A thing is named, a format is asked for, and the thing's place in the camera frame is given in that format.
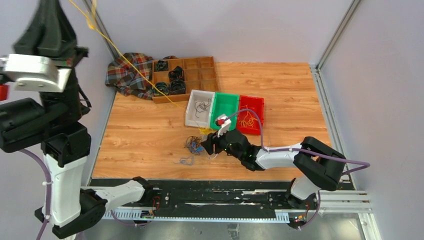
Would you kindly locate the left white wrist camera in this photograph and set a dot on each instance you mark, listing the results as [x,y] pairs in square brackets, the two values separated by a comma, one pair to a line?
[33,73]

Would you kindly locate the rolled dark belt top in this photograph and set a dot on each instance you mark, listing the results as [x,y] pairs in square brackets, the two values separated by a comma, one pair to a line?
[161,66]

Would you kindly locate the white plastic bin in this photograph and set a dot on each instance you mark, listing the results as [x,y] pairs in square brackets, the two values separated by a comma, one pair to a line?
[199,108]

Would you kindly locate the green plastic bin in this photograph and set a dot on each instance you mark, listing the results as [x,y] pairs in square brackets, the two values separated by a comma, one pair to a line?
[223,103]

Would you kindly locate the wooden compartment tray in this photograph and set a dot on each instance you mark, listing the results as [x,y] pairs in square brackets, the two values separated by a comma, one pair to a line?
[199,74]

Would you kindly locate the plaid cloth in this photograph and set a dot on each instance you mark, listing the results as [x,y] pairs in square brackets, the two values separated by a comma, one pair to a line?
[130,75]

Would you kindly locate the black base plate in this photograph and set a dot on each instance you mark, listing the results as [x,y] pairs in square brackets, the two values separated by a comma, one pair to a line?
[222,199]

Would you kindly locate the rolled dark patterned belt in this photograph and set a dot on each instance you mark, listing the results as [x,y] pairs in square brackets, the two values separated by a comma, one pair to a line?
[177,87]

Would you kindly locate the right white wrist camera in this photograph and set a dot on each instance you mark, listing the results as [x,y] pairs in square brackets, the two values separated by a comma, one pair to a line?
[224,124]

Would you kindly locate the rolled green-black belt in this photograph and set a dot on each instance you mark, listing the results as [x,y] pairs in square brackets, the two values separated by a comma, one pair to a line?
[161,89]

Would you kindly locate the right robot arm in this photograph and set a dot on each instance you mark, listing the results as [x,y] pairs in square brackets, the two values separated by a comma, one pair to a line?
[317,161]

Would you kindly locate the aluminium frame rail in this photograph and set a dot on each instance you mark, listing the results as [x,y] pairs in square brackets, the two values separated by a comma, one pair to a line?
[341,202]

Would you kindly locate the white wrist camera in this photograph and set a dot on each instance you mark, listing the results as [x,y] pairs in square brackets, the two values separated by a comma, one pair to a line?
[33,73]
[224,124]

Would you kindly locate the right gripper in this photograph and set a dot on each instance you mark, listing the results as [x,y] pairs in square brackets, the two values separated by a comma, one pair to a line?
[211,140]

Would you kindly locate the red plastic bin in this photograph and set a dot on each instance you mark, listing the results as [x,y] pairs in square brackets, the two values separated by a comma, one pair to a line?
[247,123]

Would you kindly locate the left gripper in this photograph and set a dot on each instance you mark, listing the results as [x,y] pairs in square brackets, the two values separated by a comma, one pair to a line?
[51,33]

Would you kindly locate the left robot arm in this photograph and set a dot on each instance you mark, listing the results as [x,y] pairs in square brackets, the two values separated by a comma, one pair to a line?
[41,107]

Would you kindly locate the rolled dark belt middle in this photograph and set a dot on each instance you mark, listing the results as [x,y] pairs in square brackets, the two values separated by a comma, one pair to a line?
[176,74]

